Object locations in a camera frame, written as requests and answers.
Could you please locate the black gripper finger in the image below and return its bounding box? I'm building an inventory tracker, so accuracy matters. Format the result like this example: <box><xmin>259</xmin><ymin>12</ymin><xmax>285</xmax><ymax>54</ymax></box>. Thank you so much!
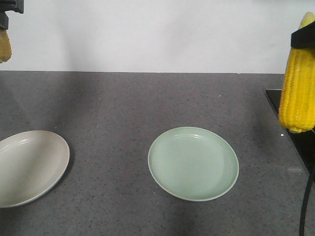
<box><xmin>291</xmin><ymin>22</ymin><xmax>315</xmax><ymax>49</ymax></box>

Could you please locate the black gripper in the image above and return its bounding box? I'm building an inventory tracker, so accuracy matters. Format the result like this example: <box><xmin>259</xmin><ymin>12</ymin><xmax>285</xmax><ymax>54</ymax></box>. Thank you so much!
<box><xmin>0</xmin><ymin>11</ymin><xmax>9</xmax><ymax>30</ymax></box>

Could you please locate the pale patchy corn cob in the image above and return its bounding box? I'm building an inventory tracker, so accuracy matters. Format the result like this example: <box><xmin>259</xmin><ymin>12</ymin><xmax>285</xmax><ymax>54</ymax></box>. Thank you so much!
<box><xmin>0</xmin><ymin>29</ymin><xmax>12</xmax><ymax>63</ymax></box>

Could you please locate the black glass gas stove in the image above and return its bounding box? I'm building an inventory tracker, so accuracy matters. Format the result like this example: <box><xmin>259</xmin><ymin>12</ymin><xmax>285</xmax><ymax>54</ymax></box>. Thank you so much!
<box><xmin>265</xmin><ymin>89</ymin><xmax>315</xmax><ymax>174</ymax></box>

